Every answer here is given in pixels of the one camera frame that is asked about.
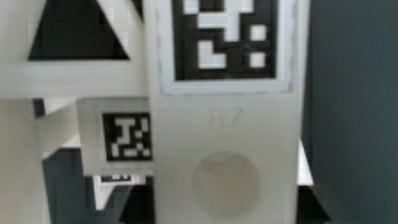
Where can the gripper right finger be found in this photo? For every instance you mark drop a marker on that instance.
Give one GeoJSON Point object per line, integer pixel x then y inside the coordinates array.
{"type": "Point", "coordinates": [317, 206]}

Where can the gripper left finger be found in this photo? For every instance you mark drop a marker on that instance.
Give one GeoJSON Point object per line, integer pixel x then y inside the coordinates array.
{"type": "Point", "coordinates": [130, 206]}

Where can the white chair back assembly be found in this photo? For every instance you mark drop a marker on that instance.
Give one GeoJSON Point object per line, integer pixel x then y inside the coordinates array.
{"type": "Point", "coordinates": [164, 79]}

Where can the white marker sheet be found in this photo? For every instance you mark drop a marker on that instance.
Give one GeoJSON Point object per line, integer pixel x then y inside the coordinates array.
{"type": "Point", "coordinates": [304, 177]}

